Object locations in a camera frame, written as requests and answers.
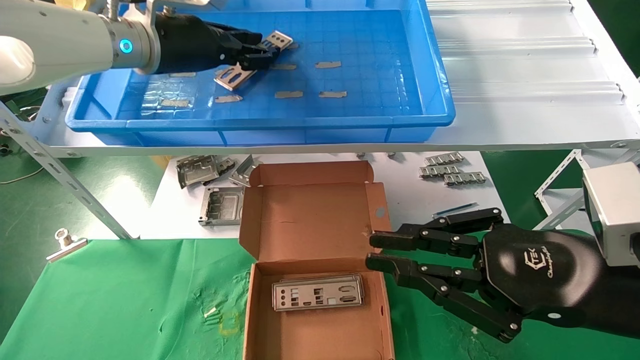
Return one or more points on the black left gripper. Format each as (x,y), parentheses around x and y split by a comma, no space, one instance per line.
(195,45)

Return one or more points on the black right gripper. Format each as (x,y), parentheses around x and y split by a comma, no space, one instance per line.
(540,275)

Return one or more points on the metal port shield plate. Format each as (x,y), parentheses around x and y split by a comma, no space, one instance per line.
(232,77)
(320,292)

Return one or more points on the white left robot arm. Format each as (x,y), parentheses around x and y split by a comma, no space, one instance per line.
(50,45)

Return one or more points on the blue plastic tray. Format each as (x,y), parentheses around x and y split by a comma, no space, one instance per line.
(375,50)

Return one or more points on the brown cardboard box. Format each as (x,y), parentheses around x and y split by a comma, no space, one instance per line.
(310,220)

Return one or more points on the thin blue rod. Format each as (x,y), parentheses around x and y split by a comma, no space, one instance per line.
(452,209)

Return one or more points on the notched metal strip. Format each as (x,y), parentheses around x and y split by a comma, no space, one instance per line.
(440,171)
(444,159)
(465,178)

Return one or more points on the white base board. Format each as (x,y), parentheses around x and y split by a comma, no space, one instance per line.
(400,172)

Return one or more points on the small grey metal piece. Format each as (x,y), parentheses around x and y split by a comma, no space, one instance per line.
(226,164)

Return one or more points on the angled metal plate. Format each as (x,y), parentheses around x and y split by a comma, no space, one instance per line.
(244,171)

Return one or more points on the white metal shelf rack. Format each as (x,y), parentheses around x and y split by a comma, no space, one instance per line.
(510,100)

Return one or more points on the silver binder clip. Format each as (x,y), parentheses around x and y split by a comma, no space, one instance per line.
(65,245)

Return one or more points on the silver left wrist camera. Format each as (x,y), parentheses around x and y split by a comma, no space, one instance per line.
(152,10)

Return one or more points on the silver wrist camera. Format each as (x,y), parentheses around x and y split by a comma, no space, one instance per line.
(152,10)
(610,210)

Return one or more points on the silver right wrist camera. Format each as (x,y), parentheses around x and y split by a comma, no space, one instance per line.
(610,210)

